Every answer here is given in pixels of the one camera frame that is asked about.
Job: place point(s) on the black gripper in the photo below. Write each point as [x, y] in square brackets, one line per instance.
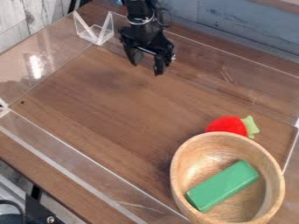
[143, 37]

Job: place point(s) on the red plush tomato toy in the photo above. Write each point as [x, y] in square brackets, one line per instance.
[232, 124]

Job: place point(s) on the wooden bowl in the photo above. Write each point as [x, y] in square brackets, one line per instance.
[203, 156]

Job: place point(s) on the green rectangular block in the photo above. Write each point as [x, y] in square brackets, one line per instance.
[221, 186]

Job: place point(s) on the black clamp with screw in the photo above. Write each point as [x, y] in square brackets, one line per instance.
[37, 214]

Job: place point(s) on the clear acrylic corner bracket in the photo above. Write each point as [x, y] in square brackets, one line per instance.
[96, 34]

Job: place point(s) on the clear acrylic back wall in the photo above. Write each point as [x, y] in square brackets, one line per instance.
[227, 81]

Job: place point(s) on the clear acrylic wall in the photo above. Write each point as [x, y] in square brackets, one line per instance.
[227, 81]
[93, 192]

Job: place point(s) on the clear acrylic front wall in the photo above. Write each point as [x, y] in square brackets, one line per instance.
[93, 192]

